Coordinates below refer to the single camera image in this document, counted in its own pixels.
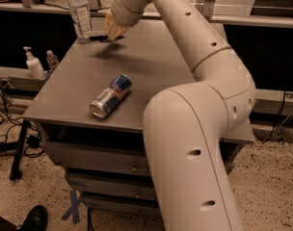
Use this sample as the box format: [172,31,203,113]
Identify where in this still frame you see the black shoe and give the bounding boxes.
[17,205,48,231]

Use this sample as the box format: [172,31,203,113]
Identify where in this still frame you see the middle grey drawer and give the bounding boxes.
[67,173,156,200]

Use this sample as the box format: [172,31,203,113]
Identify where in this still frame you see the clear plastic water bottle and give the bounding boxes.
[67,0,93,43]

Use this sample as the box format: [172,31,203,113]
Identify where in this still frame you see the white pump dispenser bottle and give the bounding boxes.
[23,46,44,79]

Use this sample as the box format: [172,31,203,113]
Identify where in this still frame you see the black stand leg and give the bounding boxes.
[10,120,31,181]

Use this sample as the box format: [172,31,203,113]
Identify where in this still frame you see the blue silver energy drink can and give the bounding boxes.
[90,74,132,118]

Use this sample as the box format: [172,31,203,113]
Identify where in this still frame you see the black floor cables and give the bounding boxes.
[0,80,44,159]

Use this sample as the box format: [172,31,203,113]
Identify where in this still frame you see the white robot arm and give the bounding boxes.
[106,0,255,231]

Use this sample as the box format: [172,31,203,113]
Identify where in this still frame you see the small clear bottle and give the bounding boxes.
[46,50,60,71]

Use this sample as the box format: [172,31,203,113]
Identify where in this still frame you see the grey drawer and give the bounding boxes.
[40,140,235,177]
[82,195,161,218]
[67,173,156,200]

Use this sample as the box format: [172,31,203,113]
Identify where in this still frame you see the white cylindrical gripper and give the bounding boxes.
[105,0,150,39]

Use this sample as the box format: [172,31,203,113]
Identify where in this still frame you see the bottom grey drawer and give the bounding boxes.
[82,195,161,218]

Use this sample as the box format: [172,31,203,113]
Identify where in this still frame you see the top grey drawer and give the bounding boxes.
[40,140,235,177]

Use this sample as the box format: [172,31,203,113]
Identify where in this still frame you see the grey drawer cabinet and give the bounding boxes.
[25,20,254,220]

